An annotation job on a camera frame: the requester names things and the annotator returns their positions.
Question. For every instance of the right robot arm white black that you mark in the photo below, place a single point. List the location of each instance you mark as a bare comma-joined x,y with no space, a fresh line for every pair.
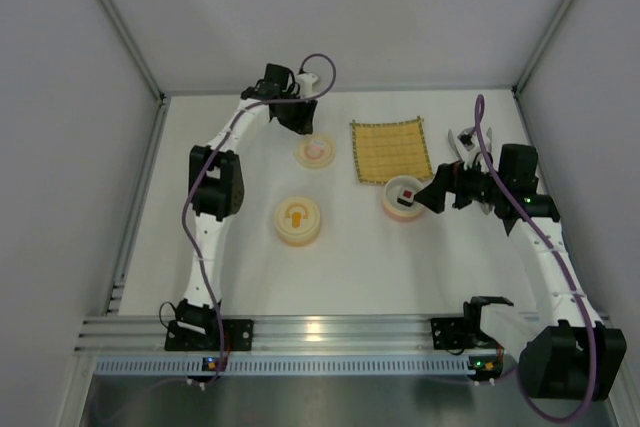
568,353

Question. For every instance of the left aluminium frame post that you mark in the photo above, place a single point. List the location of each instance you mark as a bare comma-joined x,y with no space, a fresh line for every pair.
125,37

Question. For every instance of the orange lunch bowl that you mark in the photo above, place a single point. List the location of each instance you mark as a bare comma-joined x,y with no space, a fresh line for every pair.
297,232

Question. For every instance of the bamboo sushi mat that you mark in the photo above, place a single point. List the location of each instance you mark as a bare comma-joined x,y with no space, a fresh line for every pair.
382,151

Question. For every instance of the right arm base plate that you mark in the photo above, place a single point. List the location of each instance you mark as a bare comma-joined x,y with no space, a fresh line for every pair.
458,334

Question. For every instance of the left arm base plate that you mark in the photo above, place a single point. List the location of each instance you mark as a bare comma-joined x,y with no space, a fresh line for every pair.
237,333

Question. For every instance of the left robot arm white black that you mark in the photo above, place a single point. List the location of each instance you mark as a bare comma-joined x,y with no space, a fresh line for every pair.
216,194

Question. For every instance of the sushi roll red centre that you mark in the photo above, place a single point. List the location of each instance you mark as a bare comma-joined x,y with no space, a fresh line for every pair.
406,197

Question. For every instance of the right aluminium frame post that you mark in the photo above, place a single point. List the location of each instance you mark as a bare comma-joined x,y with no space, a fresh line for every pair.
542,45

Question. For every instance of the metal tongs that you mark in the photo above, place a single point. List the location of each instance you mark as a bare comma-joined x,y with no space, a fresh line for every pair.
480,160

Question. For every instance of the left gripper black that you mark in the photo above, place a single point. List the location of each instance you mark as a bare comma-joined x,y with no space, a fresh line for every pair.
293,110

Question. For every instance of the aluminium mounting rail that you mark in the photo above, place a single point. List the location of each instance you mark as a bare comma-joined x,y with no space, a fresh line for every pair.
276,335

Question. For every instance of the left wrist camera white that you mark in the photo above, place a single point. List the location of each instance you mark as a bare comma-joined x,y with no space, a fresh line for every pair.
307,82

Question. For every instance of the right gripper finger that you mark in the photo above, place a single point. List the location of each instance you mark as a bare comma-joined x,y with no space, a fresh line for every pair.
461,197
433,195

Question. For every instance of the cream lid pink handle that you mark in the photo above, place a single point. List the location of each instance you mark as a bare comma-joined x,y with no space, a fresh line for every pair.
315,151

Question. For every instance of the slotted cable duct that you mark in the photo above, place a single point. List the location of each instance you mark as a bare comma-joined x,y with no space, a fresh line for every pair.
296,365

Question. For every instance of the aluminium frame post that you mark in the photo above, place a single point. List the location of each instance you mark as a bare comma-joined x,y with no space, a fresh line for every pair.
125,37
542,45

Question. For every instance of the cream lid orange handle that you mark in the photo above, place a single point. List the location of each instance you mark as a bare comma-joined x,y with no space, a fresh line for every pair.
297,207

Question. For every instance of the pink lunch bowl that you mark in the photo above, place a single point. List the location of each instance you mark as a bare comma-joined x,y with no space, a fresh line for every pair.
389,199

